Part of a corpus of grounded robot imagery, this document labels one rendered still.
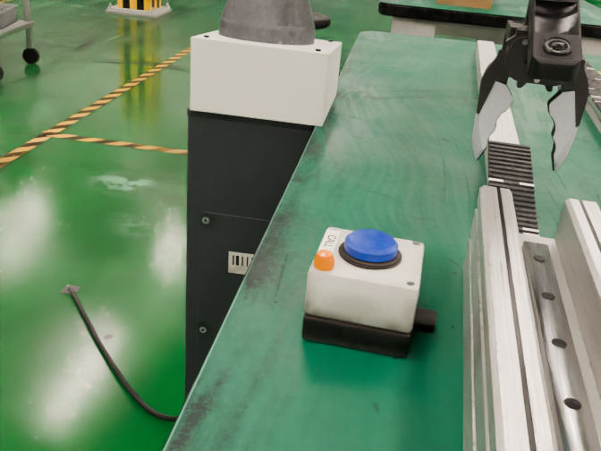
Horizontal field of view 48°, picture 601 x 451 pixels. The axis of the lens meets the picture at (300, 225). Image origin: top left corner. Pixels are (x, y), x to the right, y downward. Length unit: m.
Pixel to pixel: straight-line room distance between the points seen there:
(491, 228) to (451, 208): 0.25
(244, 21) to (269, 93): 0.11
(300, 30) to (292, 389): 0.69
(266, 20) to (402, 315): 0.64
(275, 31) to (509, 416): 0.78
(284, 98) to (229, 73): 0.09
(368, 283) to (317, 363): 0.07
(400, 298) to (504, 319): 0.09
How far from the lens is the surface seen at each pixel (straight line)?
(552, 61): 0.68
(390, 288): 0.48
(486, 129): 0.78
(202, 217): 1.12
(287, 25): 1.06
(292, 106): 1.00
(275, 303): 0.55
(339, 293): 0.48
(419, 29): 2.66
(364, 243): 0.50
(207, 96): 1.03
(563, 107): 0.78
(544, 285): 0.53
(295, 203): 0.73
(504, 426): 0.34
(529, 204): 0.77
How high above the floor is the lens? 1.07
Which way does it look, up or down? 25 degrees down
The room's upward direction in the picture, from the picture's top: 5 degrees clockwise
